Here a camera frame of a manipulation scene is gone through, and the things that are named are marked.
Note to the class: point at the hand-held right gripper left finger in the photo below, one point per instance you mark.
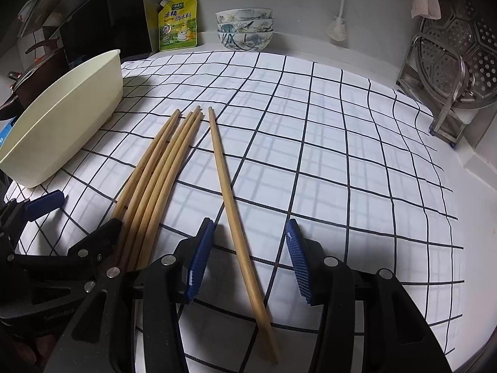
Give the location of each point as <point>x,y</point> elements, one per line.
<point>202,256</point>

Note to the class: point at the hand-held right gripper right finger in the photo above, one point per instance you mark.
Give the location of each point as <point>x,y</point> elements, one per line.
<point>299,256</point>

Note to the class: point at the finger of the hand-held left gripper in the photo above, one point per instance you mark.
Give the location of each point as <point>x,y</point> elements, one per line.
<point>42,204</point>
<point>97,241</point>

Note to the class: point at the single wooden chopstick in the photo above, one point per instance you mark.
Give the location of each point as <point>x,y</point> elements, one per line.
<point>233,209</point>

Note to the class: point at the bundle of wooden chopsticks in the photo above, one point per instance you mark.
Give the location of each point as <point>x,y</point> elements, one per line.
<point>155,186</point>

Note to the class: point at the cream plastic basin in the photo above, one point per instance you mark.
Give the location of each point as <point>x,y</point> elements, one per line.
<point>58,124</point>

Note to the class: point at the blue box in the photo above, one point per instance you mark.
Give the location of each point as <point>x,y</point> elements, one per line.
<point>7,132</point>

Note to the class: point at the white black-checked cloth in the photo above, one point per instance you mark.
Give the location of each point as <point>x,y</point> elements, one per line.
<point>330,163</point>

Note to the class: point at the dark red pan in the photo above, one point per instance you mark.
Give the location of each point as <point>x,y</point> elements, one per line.
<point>7,105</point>

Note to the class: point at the dark cooking pot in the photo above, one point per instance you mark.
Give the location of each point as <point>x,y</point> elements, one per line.
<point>42,85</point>

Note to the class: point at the glass pot lid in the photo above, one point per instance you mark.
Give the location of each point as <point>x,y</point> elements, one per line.
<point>42,64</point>

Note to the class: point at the metal rack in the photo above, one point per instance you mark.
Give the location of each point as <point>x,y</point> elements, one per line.
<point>450,124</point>

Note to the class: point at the black range hood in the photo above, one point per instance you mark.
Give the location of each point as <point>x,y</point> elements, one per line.
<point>58,0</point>

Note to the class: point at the floral ceramic bowl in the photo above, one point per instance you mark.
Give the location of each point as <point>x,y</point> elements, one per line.
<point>244,14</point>
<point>244,40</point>
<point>244,26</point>

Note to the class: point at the yellow seasoning pouch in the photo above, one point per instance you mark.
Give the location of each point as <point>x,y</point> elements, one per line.
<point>178,27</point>

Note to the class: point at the white dish brush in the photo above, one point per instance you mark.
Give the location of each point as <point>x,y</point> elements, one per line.
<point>337,31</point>

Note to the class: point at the perforated metal steamer plate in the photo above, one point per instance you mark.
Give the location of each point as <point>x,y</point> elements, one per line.
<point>466,46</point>

